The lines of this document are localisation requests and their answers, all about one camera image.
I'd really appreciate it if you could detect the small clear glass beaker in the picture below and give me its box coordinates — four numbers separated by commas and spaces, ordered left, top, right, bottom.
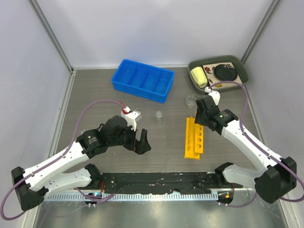
155, 111, 163, 125

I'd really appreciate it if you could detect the floral patterned card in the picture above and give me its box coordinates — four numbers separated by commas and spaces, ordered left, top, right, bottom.
201, 62, 247, 90

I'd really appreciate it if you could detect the slotted cable duct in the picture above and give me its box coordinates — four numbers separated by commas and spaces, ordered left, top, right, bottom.
45, 191, 218, 202

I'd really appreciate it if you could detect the clear glass flask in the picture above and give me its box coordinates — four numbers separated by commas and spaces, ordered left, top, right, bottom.
184, 95, 196, 109

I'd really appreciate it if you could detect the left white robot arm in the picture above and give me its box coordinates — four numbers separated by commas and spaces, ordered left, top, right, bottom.
11, 111, 151, 211

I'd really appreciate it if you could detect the black round pouch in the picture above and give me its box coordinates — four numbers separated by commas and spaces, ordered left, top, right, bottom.
213, 64, 238, 81

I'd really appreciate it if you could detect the yellow test tube rack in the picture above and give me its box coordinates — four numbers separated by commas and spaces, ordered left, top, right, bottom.
184, 117, 204, 160

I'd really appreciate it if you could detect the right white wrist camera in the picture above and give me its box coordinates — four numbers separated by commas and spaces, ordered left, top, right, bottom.
204, 87, 220, 105

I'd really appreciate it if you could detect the pale yellow cup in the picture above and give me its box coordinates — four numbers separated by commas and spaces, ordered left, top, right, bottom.
190, 66, 208, 88

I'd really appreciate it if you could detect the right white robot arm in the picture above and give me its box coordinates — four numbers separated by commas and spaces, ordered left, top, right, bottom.
195, 95, 297, 203

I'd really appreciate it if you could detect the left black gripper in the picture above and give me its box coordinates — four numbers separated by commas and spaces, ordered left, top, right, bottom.
108, 123, 151, 154

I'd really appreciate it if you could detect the blue divided plastic bin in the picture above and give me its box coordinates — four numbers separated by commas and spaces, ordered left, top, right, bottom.
111, 59, 175, 104

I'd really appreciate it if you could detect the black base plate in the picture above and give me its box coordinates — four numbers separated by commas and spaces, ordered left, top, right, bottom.
74, 171, 243, 193

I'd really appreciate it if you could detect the grey plastic tray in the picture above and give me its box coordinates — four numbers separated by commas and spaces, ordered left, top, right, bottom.
188, 55, 248, 95

